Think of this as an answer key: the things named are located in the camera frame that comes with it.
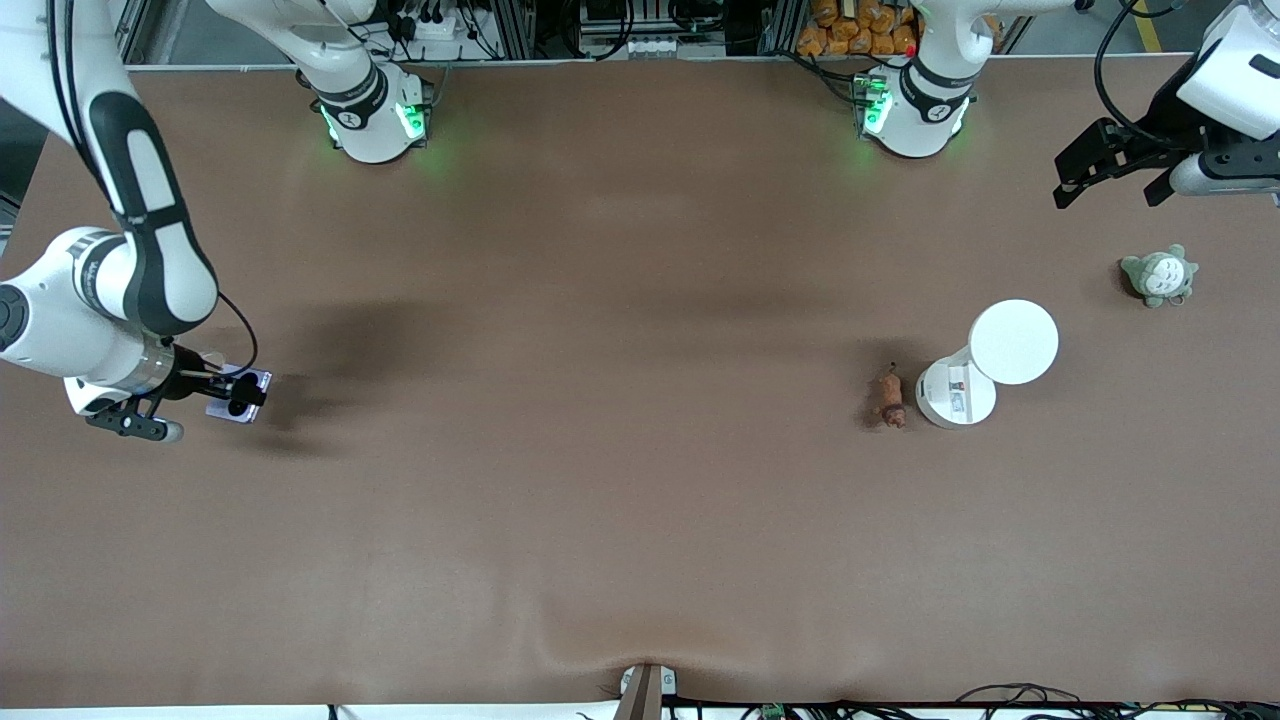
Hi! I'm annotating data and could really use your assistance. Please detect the lilac flip phone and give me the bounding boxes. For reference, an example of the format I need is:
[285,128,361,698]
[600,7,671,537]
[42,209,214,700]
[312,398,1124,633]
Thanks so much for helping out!
[206,364,273,425]

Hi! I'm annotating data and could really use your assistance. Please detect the brown lion statue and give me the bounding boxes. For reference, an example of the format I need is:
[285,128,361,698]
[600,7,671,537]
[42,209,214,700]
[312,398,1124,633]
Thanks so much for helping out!
[875,362,909,430]

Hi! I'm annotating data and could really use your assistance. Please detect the grey-green totoro plush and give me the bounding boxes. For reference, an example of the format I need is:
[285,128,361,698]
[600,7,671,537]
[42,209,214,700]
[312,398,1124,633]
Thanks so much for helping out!
[1119,244,1199,309]

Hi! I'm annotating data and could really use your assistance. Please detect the white round desk lamp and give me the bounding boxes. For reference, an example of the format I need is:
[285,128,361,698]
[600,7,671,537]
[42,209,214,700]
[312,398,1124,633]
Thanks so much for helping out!
[915,299,1060,430]

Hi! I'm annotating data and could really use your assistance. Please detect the orange plush toy pile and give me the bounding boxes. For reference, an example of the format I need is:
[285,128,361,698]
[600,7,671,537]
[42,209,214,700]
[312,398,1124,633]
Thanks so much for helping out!
[797,0,921,58]

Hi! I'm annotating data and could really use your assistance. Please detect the white power strip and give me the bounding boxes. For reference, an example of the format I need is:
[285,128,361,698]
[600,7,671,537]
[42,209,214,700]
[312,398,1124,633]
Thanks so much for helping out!
[395,10,483,43]

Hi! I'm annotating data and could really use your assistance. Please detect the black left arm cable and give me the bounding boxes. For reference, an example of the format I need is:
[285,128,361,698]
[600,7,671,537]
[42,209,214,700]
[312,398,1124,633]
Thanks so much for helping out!
[1095,0,1201,151]

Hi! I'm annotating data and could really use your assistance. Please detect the aluminium frame post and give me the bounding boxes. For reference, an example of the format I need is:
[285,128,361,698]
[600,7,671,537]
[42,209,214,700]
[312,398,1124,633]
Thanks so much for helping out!
[485,0,538,61]
[760,0,807,57]

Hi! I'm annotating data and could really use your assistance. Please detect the camera mount post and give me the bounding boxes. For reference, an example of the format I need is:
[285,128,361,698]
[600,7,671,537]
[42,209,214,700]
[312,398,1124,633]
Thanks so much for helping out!
[612,663,678,720]

